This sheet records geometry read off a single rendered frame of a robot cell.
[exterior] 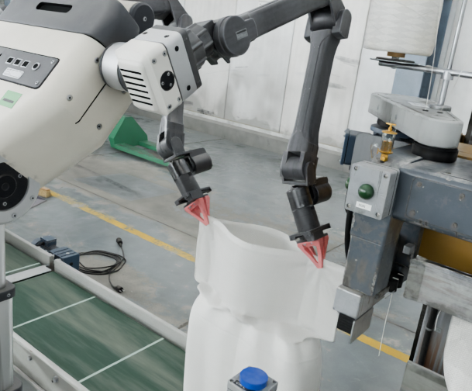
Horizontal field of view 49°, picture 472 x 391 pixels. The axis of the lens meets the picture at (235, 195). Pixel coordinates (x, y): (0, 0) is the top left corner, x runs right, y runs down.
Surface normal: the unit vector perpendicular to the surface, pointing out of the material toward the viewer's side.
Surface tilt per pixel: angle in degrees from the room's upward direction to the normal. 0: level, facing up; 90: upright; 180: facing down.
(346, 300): 90
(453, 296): 90
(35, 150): 115
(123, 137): 75
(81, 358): 0
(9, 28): 50
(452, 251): 90
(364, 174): 90
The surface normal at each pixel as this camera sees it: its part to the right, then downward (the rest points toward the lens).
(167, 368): 0.11, -0.95
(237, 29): 0.71, 0.09
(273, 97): -0.61, 0.17
